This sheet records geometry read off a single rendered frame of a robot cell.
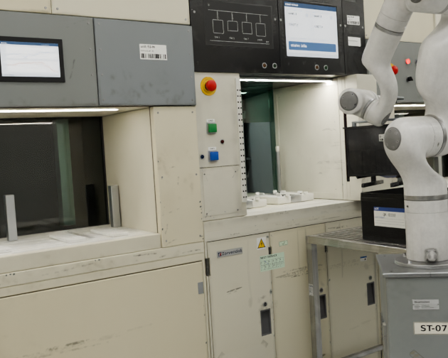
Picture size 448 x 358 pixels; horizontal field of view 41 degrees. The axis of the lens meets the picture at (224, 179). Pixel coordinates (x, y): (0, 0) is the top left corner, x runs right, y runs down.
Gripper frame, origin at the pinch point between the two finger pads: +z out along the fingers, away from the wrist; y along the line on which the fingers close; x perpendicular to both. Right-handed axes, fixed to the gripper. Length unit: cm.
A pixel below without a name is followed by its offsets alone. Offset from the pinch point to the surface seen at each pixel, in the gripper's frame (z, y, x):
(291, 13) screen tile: 1, -35, 39
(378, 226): -5.9, -1.7, -43.6
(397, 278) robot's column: -53, 20, -51
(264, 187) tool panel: 66, -91, -35
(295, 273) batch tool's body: -4, -37, -63
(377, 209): -5.9, -1.9, -37.5
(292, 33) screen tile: 0.6, -35.1, 30.8
